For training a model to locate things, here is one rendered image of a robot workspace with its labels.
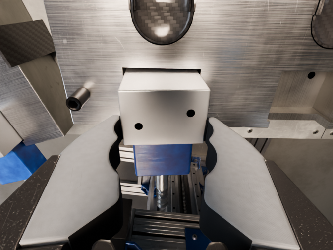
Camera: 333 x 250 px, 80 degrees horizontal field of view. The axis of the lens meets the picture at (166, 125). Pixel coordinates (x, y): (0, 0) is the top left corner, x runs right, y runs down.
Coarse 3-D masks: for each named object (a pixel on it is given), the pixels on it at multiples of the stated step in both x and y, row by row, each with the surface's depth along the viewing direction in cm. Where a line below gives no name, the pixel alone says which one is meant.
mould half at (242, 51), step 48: (48, 0) 11; (96, 0) 11; (240, 0) 11; (288, 0) 12; (96, 48) 13; (144, 48) 13; (192, 48) 13; (240, 48) 13; (288, 48) 13; (96, 96) 14; (240, 96) 14
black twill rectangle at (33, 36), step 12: (12, 24) 17; (24, 24) 18; (36, 24) 19; (0, 36) 15; (12, 36) 16; (24, 36) 18; (36, 36) 19; (48, 36) 20; (0, 48) 15; (12, 48) 16; (24, 48) 17; (36, 48) 19; (48, 48) 20; (12, 60) 16; (24, 60) 17
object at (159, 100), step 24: (144, 72) 13; (168, 72) 13; (192, 72) 13; (120, 96) 11; (144, 96) 11; (168, 96) 11; (192, 96) 11; (144, 120) 11; (168, 120) 12; (192, 120) 12; (144, 144) 12; (168, 144) 14; (192, 144) 14; (144, 168) 15; (168, 168) 15
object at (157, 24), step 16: (128, 0) 11; (144, 0) 12; (160, 0) 12; (176, 0) 12; (192, 0) 11; (320, 0) 11; (144, 16) 12; (160, 16) 12; (176, 16) 12; (320, 16) 12; (144, 32) 12; (160, 32) 13; (176, 32) 12; (320, 32) 13
